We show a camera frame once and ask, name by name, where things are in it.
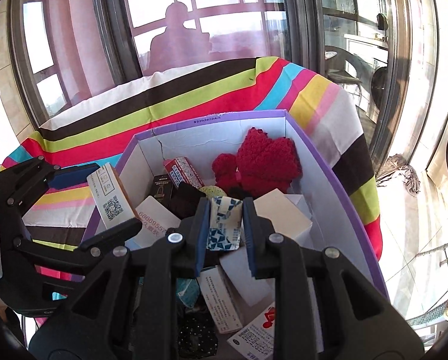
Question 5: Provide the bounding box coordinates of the white box with barcode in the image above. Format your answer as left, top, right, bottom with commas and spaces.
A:
197, 266, 243, 334

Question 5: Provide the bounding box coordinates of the blue white patterned packet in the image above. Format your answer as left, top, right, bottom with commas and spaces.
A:
207, 196, 243, 251

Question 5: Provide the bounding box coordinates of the round green sponge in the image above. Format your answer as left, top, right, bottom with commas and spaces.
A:
199, 185, 226, 200

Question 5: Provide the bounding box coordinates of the white box with QR code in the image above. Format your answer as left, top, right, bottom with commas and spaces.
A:
87, 163, 136, 229

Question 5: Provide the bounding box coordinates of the orange white long box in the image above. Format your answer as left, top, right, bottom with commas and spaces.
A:
227, 303, 276, 360

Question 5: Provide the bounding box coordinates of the red knitted cloth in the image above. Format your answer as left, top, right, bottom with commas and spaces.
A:
212, 127, 302, 198

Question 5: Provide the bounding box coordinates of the white box red label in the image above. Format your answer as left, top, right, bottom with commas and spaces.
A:
131, 196, 181, 248

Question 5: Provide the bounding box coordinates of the white foam block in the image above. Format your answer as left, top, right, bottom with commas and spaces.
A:
219, 246, 273, 306

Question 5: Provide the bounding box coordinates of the beige cardboard box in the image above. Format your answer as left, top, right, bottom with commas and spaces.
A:
254, 189, 313, 248

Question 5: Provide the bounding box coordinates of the black knitted cloth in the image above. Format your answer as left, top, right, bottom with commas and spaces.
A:
169, 181, 206, 219

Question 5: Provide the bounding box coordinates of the small black box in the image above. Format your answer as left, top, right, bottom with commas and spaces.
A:
149, 174, 175, 207

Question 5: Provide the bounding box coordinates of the striped colourful tablecloth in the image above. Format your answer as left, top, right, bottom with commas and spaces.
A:
0, 55, 384, 327

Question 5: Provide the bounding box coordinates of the purple cardboard box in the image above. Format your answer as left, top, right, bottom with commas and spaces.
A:
82, 109, 389, 360

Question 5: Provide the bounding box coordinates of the red white small box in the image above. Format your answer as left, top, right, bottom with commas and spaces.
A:
163, 157, 205, 189

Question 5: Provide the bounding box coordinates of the black cloth in box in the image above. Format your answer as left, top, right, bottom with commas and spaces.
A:
177, 305, 218, 359

